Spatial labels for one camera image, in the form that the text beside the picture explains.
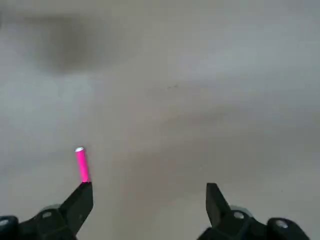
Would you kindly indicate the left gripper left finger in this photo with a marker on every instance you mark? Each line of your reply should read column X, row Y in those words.
column 75, row 210

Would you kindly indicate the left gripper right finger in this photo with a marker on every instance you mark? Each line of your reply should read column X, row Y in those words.
column 220, row 215

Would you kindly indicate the pink highlighter pen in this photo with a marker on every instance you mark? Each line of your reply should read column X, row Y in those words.
column 82, row 165

